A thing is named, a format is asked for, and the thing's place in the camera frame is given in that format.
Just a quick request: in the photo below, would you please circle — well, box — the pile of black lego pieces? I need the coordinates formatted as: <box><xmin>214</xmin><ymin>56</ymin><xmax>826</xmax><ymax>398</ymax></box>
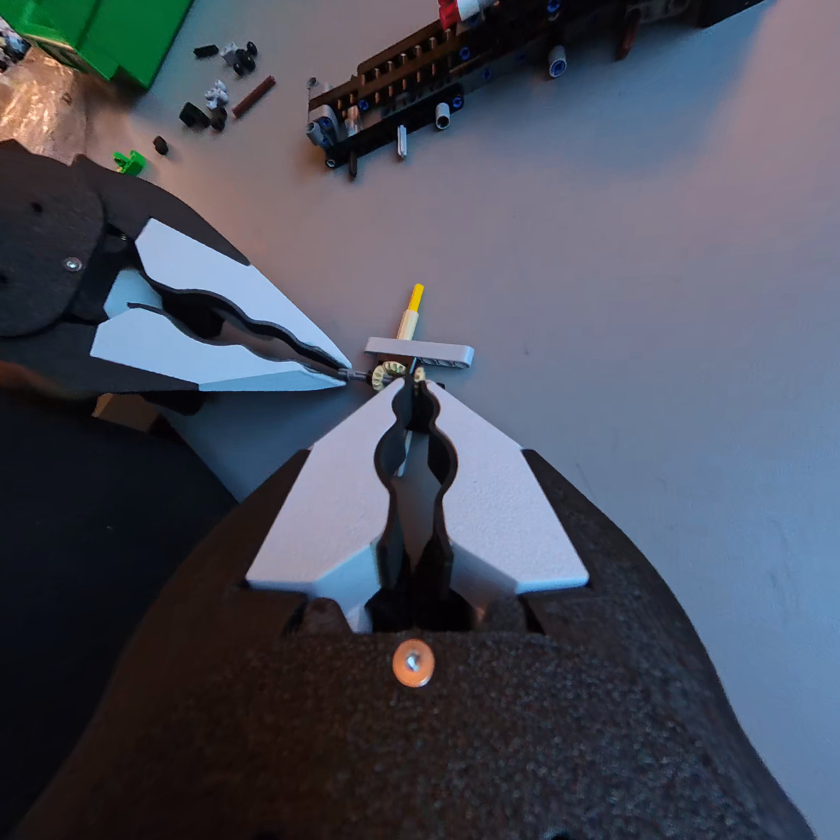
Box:
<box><xmin>151</xmin><ymin>41</ymin><xmax>260</xmax><ymax>158</ymax></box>

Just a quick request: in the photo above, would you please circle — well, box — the brown lego axle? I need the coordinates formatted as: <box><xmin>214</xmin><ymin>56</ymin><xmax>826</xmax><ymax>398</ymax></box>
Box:
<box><xmin>231</xmin><ymin>75</ymin><xmax>277</xmax><ymax>119</ymax></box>

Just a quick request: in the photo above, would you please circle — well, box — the yellow lego axle pin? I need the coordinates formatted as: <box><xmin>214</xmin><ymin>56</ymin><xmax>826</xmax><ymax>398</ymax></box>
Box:
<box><xmin>395</xmin><ymin>283</ymin><xmax>425</xmax><ymax>341</ymax></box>

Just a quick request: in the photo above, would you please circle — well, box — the clear plastic bag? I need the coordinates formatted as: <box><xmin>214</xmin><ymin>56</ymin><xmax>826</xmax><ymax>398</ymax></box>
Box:
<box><xmin>0</xmin><ymin>56</ymin><xmax>89</xmax><ymax>165</ymax></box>

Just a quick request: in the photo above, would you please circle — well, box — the lego truck model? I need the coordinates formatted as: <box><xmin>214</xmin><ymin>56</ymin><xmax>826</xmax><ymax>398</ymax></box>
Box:
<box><xmin>305</xmin><ymin>0</ymin><xmax>772</xmax><ymax>179</ymax></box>

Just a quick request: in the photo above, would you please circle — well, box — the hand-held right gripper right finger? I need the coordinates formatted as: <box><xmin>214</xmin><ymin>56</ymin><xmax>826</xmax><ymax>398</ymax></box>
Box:
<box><xmin>420</xmin><ymin>379</ymin><xmax>589</xmax><ymax>634</ymax></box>

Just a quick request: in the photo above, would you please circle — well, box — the light grey lego beam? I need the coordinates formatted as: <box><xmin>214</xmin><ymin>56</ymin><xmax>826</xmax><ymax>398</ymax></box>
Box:
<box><xmin>364</xmin><ymin>336</ymin><xmax>475</xmax><ymax>364</ymax></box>

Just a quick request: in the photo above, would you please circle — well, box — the green plastic bin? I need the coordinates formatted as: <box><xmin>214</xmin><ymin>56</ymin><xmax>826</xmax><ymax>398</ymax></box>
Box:
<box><xmin>0</xmin><ymin>0</ymin><xmax>194</xmax><ymax>89</ymax></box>

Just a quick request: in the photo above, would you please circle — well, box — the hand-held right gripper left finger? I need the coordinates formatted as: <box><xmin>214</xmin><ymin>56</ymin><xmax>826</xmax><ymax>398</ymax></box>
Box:
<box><xmin>246</xmin><ymin>377</ymin><xmax>414</xmax><ymax>634</ymax></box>

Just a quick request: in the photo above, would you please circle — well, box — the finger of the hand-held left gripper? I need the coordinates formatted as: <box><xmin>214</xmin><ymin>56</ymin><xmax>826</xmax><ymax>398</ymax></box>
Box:
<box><xmin>90</xmin><ymin>303</ymin><xmax>350</xmax><ymax>393</ymax></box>
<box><xmin>104</xmin><ymin>218</ymin><xmax>353</xmax><ymax>370</ymax></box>

